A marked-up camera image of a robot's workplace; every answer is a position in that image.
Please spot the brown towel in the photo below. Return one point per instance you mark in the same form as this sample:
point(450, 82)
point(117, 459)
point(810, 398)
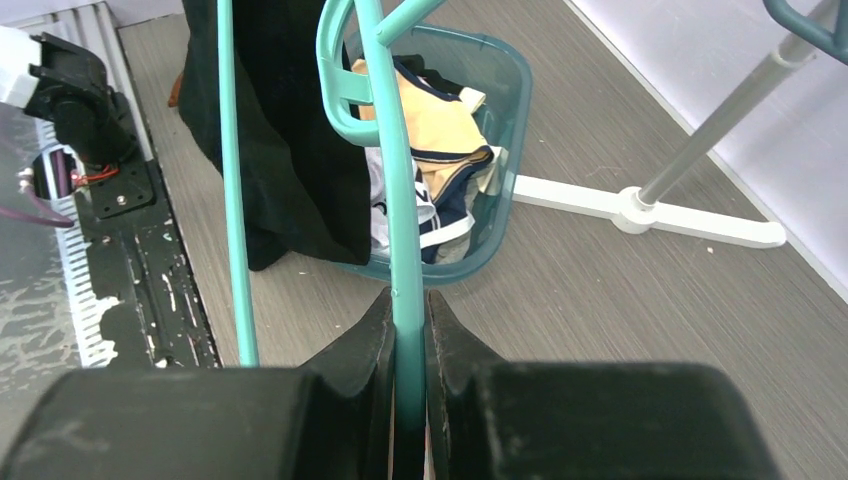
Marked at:
point(173, 98)

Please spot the black garment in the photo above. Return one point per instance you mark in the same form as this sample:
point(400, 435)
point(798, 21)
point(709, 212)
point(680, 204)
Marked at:
point(305, 189)

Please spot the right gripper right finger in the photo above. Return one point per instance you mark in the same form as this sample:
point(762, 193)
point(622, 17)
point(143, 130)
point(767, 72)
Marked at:
point(491, 418)

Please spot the teal plastic hanger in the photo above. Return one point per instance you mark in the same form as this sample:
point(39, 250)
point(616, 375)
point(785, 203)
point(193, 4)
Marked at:
point(362, 103)

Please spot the white black underwear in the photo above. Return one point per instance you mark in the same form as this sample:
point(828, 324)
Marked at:
point(425, 208)

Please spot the beige underwear navy trim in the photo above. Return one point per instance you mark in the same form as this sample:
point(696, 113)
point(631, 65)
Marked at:
point(445, 140)

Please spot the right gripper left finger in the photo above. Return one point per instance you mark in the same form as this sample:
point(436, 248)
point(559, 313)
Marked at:
point(326, 419)

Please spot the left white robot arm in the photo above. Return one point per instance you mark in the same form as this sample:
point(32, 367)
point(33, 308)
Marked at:
point(52, 79)

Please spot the teal plastic basket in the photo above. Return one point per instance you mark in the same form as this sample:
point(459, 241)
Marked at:
point(488, 64)

